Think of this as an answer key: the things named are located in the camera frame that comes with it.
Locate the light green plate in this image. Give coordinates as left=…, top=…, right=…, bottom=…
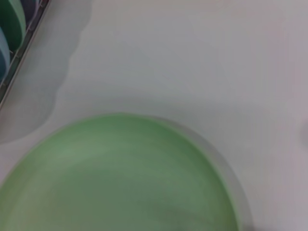
left=0, top=112, right=253, bottom=231

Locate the clear acrylic plate rack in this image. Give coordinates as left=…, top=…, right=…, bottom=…
left=0, top=0, right=52, bottom=113

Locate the light blue plate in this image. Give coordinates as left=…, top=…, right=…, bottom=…
left=0, top=26, right=12, bottom=82

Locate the grey purple plate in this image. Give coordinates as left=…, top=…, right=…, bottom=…
left=20, top=0, right=40, bottom=25

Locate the dark green plate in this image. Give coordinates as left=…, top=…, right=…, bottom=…
left=0, top=0, right=26, bottom=51

